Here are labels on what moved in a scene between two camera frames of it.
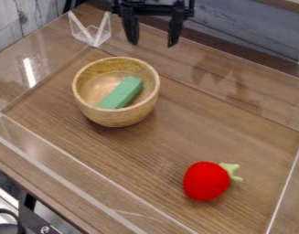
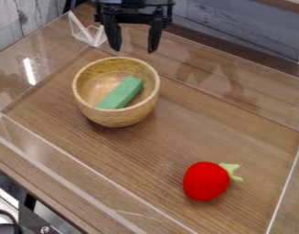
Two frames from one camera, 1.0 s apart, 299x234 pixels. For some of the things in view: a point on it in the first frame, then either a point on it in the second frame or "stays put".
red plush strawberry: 206,179 stays put
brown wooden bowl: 94,80 stays put
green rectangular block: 122,93 stays put
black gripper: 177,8 to 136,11
